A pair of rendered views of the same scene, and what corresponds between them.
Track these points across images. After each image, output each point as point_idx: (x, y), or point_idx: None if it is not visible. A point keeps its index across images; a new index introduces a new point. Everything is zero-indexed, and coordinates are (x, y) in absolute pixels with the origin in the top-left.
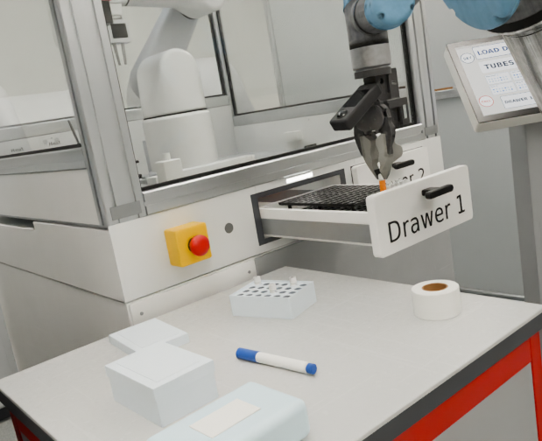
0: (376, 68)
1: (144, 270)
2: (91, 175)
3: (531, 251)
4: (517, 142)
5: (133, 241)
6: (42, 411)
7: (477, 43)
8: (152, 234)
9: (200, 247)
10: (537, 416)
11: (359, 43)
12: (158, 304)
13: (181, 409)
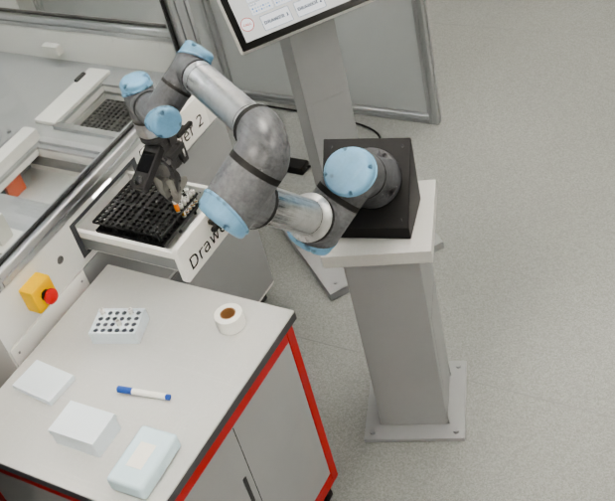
0: (158, 138)
1: (13, 324)
2: None
3: (308, 128)
4: None
5: (1, 309)
6: (14, 461)
7: None
8: (11, 297)
9: (53, 298)
10: (296, 365)
11: (140, 123)
12: (28, 340)
13: (106, 444)
